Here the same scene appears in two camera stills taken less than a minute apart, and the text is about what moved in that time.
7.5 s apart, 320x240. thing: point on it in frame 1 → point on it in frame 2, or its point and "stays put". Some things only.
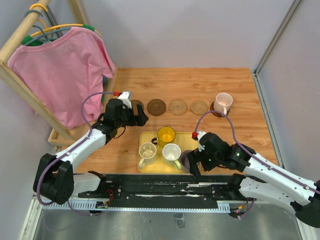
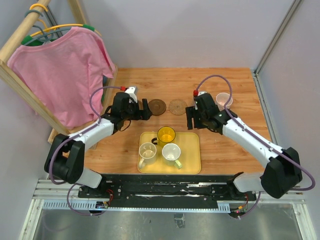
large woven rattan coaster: (178, 107) stays put
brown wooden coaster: (156, 107) stays put
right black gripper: (193, 158) → (190, 113)
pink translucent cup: (223, 102) stays put
